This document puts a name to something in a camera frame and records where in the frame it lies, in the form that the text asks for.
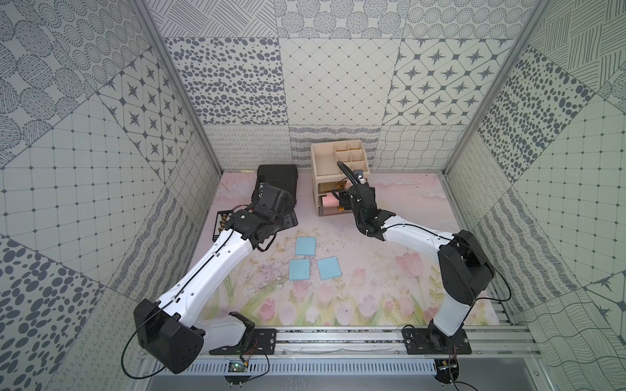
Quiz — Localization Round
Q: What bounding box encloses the pink sticky note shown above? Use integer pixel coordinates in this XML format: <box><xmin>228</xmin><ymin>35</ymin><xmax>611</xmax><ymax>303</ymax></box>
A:
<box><xmin>321</xmin><ymin>193</ymin><xmax>340</xmax><ymax>208</ymax></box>

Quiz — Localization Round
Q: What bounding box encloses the grey transparent drawer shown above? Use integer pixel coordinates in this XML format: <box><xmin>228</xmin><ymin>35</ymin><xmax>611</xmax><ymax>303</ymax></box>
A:
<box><xmin>317</xmin><ymin>181</ymin><xmax>346</xmax><ymax>194</ymax></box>

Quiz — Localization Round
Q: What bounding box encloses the beige desk organizer cabinet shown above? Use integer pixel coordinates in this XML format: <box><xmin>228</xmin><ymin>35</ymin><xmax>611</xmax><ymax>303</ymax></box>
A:
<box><xmin>311</xmin><ymin>139</ymin><xmax>371</xmax><ymax>184</ymax></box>

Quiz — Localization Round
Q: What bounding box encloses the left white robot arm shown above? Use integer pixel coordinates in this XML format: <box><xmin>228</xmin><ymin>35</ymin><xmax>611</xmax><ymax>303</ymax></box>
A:
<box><xmin>133</xmin><ymin>201</ymin><xmax>298</xmax><ymax>374</ymax></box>

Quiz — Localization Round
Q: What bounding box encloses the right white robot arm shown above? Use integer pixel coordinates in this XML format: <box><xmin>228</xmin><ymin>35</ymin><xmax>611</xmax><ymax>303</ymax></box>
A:
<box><xmin>336</xmin><ymin>183</ymin><xmax>496</xmax><ymax>352</ymax></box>

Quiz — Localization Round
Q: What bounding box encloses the blue sticky note top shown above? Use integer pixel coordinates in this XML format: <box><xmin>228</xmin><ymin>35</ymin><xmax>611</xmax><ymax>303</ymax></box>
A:
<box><xmin>295</xmin><ymin>237</ymin><xmax>316</xmax><ymax>257</ymax></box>

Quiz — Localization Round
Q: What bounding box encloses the blue sticky note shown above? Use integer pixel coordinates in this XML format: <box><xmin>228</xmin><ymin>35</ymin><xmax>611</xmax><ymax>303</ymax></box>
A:
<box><xmin>289</xmin><ymin>259</ymin><xmax>311</xmax><ymax>281</ymax></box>
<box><xmin>295</xmin><ymin>237</ymin><xmax>316</xmax><ymax>257</ymax></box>
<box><xmin>317</xmin><ymin>257</ymin><xmax>342</xmax><ymax>280</ymax></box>

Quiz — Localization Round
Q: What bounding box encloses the blue sticky note lower left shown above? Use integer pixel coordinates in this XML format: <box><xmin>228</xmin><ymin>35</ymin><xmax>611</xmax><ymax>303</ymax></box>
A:
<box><xmin>289</xmin><ymin>259</ymin><xmax>311</xmax><ymax>281</ymax></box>

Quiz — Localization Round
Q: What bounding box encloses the blue sticky note lower right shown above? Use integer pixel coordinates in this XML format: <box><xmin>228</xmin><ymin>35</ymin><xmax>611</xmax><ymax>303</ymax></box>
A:
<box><xmin>317</xmin><ymin>257</ymin><xmax>342</xmax><ymax>280</ymax></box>

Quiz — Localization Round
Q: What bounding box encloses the black plastic tool case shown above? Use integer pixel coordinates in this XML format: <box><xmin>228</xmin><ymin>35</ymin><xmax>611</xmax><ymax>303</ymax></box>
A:
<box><xmin>251</xmin><ymin>165</ymin><xmax>298</xmax><ymax>205</ymax></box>

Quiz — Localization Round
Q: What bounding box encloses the floral pink table mat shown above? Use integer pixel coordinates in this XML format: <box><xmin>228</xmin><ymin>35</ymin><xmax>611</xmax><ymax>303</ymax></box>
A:
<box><xmin>190</xmin><ymin>173</ymin><xmax>460</xmax><ymax>327</ymax></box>

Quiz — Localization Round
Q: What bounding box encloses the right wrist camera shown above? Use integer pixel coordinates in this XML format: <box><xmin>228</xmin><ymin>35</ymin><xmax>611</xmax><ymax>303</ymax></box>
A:
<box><xmin>353</xmin><ymin>169</ymin><xmax>366</xmax><ymax>184</ymax></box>

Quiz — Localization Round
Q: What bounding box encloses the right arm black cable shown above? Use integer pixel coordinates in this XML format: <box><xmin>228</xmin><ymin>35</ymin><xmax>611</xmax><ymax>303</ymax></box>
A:
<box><xmin>336</xmin><ymin>160</ymin><xmax>513</xmax><ymax>304</ymax></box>

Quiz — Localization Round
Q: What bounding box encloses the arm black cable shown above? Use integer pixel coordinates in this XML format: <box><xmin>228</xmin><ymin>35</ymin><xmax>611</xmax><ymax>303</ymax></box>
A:
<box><xmin>336</xmin><ymin>160</ymin><xmax>513</xmax><ymax>304</ymax></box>
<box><xmin>121</xmin><ymin>180</ymin><xmax>280</xmax><ymax>380</ymax></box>

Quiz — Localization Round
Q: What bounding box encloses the aluminium mounting rail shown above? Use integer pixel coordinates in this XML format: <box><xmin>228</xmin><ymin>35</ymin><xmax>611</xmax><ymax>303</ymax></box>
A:
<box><xmin>139</xmin><ymin>324</ymin><xmax>544</xmax><ymax>360</ymax></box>

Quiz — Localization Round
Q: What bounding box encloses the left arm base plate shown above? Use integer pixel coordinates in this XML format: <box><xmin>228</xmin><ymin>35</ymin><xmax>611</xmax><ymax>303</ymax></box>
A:
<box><xmin>209</xmin><ymin>328</ymin><xmax>277</xmax><ymax>356</ymax></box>

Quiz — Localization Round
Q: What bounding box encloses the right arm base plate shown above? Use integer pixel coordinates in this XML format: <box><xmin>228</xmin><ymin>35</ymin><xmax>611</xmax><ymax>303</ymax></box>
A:
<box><xmin>401</xmin><ymin>325</ymin><xmax>472</xmax><ymax>356</ymax></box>

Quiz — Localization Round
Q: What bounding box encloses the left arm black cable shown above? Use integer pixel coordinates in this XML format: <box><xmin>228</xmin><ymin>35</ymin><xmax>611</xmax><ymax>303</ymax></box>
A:
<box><xmin>121</xmin><ymin>180</ymin><xmax>280</xmax><ymax>380</ymax></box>

